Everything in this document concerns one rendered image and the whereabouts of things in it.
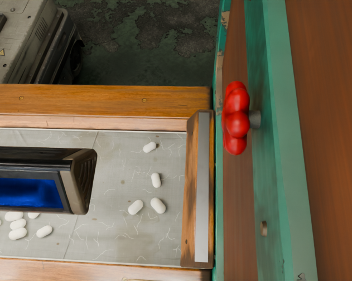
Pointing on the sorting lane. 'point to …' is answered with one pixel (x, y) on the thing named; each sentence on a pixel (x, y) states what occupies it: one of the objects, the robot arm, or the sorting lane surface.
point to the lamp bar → (41, 179)
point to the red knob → (237, 118)
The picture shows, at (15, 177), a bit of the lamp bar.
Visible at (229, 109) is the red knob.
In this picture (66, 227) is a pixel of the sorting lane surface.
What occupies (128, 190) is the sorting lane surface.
